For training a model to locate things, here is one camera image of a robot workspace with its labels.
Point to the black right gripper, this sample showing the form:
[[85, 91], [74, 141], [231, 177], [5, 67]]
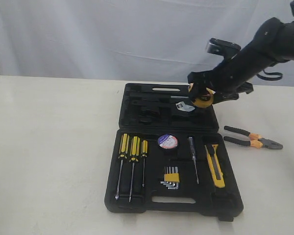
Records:
[[229, 78]]

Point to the clear handle tester screwdriver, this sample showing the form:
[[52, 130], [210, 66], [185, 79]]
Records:
[[193, 154]]

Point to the yellow tape measure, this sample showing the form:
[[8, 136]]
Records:
[[203, 100]]

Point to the small yellow black screwdriver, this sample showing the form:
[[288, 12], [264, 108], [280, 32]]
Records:
[[144, 155]]

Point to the hex key set yellow holder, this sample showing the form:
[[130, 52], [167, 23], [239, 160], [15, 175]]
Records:
[[171, 178]]

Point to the middle yellow black screwdriver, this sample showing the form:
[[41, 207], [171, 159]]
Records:
[[134, 158]]

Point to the claw hammer steel head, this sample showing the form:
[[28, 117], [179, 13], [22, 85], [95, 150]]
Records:
[[179, 97]]

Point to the large yellow black screwdriver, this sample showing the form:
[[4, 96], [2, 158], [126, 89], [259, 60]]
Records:
[[123, 150]]

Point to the adjustable wrench with label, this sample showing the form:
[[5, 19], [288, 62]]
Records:
[[182, 106]]

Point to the white backdrop curtain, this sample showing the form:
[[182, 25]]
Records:
[[147, 40]]

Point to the pliers black orange handles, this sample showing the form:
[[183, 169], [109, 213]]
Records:
[[255, 140]]

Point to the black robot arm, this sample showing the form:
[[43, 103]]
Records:
[[272, 44]]

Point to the black plastic tool case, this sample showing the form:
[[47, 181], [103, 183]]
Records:
[[148, 111]]

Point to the yellow black utility knife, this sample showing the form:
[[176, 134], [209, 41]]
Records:
[[214, 165]]

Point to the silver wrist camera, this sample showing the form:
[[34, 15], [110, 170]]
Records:
[[222, 48]]

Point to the black electrical tape roll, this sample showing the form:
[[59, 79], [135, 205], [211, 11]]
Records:
[[168, 143]]

